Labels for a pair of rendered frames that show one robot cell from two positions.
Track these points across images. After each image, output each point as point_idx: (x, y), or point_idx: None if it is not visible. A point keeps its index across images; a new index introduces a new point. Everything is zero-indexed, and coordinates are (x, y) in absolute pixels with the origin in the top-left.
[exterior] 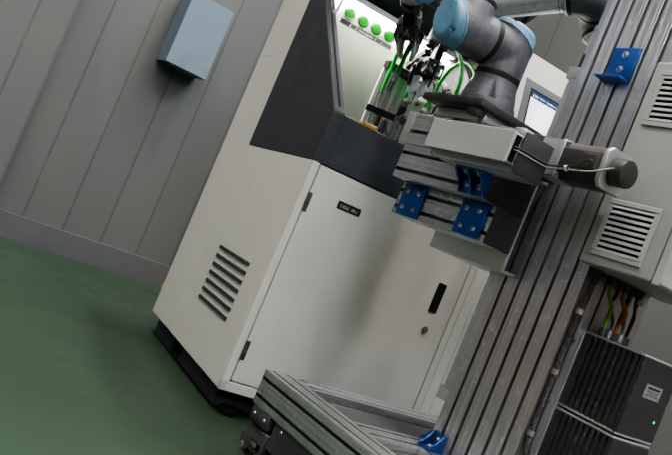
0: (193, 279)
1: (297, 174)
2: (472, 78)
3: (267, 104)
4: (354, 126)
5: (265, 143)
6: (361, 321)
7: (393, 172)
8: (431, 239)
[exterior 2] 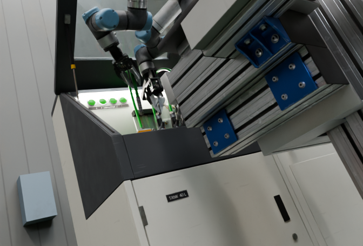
0: None
1: (121, 203)
2: (182, 6)
3: (79, 186)
4: (134, 137)
5: (92, 208)
6: None
7: (186, 125)
8: (244, 173)
